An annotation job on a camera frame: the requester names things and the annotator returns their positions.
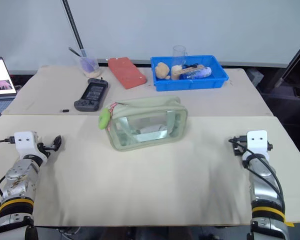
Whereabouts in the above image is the black pen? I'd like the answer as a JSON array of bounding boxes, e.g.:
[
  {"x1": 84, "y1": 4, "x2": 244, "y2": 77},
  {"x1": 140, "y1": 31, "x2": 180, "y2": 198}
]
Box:
[{"x1": 68, "y1": 46, "x2": 82, "y2": 58}]

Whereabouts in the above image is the green donut plush charm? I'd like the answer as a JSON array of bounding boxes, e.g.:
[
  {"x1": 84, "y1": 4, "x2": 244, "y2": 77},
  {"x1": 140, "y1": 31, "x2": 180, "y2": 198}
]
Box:
[{"x1": 97, "y1": 107, "x2": 113, "y2": 131}]

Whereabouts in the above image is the blue plastic bin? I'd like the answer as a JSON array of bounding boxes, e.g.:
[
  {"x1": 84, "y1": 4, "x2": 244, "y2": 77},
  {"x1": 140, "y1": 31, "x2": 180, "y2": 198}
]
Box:
[{"x1": 149, "y1": 54, "x2": 230, "y2": 92}]

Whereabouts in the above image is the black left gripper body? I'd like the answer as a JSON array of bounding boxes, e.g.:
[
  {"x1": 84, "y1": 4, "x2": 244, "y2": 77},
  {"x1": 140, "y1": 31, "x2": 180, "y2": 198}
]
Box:
[{"x1": 37, "y1": 141, "x2": 53, "y2": 158}]

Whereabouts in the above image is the dark metal frame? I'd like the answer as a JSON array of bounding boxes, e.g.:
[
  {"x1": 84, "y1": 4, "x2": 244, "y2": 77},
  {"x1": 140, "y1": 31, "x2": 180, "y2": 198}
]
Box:
[{"x1": 271, "y1": 36, "x2": 300, "y2": 89}]

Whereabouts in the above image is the open grey laptop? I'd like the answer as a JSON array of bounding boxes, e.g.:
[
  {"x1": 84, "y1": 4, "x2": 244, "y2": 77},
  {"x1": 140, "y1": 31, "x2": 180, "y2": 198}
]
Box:
[{"x1": 0, "y1": 56, "x2": 18, "y2": 121}]

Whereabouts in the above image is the light wooden stick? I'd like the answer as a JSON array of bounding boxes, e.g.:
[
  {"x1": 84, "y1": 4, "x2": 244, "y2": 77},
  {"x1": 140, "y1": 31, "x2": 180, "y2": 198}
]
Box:
[{"x1": 179, "y1": 64, "x2": 206, "y2": 75}]

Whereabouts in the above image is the red cloth pad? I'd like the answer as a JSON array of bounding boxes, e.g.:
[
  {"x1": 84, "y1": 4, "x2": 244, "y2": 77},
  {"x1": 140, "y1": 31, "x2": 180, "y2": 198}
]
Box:
[{"x1": 107, "y1": 56, "x2": 148, "y2": 90}]

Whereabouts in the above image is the black ribbed flexible pole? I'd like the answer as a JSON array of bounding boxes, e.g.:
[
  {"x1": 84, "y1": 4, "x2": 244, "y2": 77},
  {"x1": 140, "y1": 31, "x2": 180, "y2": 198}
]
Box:
[{"x1": 61, "y1": 0, "x2": 88, "y2": 57}]

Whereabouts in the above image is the grey small box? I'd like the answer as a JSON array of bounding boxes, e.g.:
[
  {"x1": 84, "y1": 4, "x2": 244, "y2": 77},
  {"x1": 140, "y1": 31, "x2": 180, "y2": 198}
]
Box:
[{"x1": 248, "y1": 68, "x2": 264, "y2": 86}]

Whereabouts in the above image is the red white checked ribbon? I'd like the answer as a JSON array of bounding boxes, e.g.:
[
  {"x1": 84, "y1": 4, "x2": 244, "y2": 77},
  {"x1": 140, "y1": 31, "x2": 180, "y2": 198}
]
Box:
[{"x1": 105, "y1": 101, "x2": 119, "y2": 132}]

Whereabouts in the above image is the green clear toiletry pouch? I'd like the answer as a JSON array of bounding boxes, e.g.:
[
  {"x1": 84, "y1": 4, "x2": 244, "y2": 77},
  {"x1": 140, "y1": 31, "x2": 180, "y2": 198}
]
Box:
[{"x1": 98, "y1": 95, "x2": 189, "y2": 152}]

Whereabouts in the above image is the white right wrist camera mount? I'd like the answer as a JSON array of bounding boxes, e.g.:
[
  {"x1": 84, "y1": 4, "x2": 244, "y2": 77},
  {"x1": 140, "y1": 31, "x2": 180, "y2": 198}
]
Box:
[{"x1": 242, "y1": 129, "x2": 273, "y2": 161}]

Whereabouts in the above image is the black handheld game controller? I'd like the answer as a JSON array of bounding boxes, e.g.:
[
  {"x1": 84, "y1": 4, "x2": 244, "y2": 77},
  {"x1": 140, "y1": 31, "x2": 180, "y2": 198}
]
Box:
[{"x1": 73, "y1": 77, "x2": 110, "y2": 113}]

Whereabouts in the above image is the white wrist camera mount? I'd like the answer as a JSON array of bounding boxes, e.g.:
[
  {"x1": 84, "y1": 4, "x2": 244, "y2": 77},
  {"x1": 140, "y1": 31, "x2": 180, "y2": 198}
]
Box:
[
  {"x1": 13, "y1": 130, "x2": 49, "y2": 167},
  {"x1": 242, "y1": 129, "x2": 273, "y2": 161}
]

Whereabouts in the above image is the beige round wooden block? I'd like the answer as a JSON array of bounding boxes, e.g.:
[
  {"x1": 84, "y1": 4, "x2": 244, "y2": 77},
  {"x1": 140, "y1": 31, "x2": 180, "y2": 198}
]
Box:
[{"x1": 170, "y1": 64, "x2": 184, "y2": 81}]

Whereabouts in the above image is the grey rectangular block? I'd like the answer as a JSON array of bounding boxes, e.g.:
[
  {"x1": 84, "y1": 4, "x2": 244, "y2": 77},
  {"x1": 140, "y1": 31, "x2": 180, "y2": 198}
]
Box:
[{"x1": 139, "y1": 125, "x2": 164, "y2": 135}]

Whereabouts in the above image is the clear cup with purple filling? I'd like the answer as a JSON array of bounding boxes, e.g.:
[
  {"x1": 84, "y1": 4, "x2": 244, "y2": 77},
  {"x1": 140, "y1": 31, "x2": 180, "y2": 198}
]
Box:
[{"x1": 77, "y1": 55, "x2": 102, "y2": 78}]

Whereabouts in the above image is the clear glass beaker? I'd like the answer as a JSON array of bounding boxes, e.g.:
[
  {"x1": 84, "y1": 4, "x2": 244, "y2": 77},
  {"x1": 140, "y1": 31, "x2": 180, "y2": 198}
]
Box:
[{"x1": 172, "y1": 45, "x2": 190, "y2": 67}]

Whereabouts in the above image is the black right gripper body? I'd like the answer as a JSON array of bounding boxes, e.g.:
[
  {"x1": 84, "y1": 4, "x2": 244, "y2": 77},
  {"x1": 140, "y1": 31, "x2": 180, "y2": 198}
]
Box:
[{"x1": 237, "y1": 141, "x2": 249, "y2": 155}]

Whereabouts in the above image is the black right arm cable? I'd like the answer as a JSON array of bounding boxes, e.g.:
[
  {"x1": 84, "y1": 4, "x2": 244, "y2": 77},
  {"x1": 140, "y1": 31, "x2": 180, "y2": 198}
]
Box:
[{"x1": 235, "y1": 135, "x2": 285, "y2": 219}]

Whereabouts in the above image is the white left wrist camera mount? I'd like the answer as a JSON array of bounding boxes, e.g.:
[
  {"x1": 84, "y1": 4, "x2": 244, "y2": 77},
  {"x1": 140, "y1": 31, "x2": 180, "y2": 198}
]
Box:
[{"x1": 13, "y1": 130, "x2": 49, "y2": 167}]

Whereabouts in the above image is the blue purple plastic bottle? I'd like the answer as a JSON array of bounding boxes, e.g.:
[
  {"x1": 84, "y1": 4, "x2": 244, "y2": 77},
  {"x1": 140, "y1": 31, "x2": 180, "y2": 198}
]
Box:
[{"x1": 181, "y1": 66, "x2": 213, "y2": 81}]

